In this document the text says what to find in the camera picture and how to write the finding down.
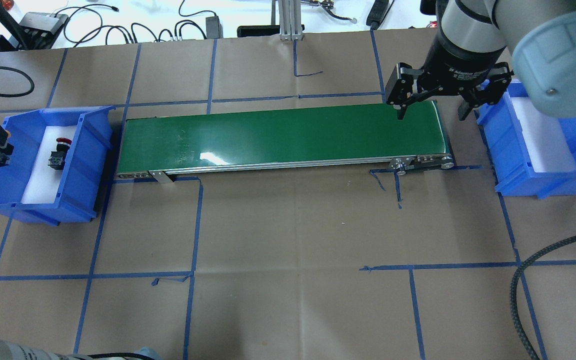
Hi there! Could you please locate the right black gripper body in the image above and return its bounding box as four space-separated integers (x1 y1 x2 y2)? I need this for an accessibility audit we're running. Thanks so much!
415 32 506 98

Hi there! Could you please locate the white foam pad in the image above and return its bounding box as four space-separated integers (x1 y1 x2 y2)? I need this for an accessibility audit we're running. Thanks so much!
21 125 77 204
510 96 576 173

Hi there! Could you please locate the black braided cable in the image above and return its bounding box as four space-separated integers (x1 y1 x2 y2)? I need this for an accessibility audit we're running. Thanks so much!
511 226 576 360

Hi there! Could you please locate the right white foam pad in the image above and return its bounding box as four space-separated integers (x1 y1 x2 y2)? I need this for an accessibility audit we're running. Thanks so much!
510 96 576 173

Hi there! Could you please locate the aluminium profile post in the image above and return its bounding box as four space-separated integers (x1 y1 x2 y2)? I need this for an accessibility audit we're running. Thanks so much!
275 0 304 41

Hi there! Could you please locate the black power adapter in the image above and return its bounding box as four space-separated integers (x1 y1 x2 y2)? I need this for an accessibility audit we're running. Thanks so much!
205 15 224 39

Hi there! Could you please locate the blue bin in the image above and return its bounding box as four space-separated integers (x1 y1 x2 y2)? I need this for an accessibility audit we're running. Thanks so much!
477 80 576 199
0 105 114 226

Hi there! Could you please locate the red push button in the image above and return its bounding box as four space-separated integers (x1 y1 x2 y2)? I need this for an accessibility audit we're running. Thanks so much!
48 137 73 171

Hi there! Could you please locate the black handheld device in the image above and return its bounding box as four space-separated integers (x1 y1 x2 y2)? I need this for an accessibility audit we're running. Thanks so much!
365 0 394 31

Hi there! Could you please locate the black flat box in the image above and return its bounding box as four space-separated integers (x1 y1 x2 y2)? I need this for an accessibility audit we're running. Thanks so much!
237 24 281 38

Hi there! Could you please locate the left white foam pad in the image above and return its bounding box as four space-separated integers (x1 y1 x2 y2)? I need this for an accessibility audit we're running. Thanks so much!
21 125 77 204

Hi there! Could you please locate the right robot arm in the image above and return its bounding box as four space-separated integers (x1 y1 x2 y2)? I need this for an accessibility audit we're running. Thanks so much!
385 0 576 120

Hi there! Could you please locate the right blue bin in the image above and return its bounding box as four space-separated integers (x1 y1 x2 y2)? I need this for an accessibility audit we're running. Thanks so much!
477 80 576 199

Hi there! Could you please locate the green conveyor belt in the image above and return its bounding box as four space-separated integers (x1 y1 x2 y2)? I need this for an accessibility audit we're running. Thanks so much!
116 100 457 180

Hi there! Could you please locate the left blue bin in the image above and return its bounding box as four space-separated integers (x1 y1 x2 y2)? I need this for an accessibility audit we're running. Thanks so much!
0 105 114 226

